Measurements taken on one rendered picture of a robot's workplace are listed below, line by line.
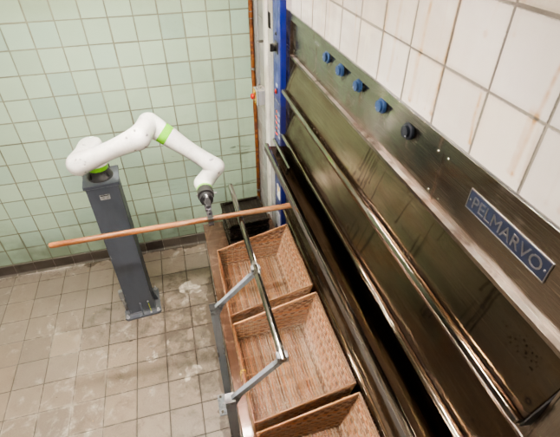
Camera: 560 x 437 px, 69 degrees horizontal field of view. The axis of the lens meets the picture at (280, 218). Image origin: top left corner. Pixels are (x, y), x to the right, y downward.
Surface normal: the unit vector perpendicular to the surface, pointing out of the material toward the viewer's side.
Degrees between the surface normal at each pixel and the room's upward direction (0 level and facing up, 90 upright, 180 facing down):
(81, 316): 0
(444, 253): 69
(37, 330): 0
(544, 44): 90
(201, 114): 90
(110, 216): 90
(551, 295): 90
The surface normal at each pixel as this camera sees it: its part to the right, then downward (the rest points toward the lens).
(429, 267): -0.91, -0.11
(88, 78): 0.26, 0.60
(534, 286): -0.97, 0.17
